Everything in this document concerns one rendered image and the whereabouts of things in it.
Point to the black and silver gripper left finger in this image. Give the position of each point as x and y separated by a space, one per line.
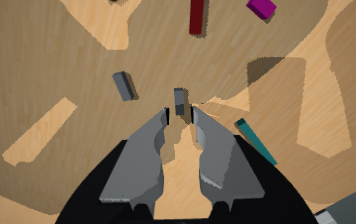
130 174

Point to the grey rod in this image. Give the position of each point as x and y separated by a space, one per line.
179 101
123 86

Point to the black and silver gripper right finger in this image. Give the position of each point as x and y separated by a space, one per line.
231 170

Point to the dark red rod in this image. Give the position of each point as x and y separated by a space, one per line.
196 16

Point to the turquoise rod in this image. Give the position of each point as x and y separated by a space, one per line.
255 140

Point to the magenta rod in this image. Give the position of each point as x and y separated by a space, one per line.
262 8

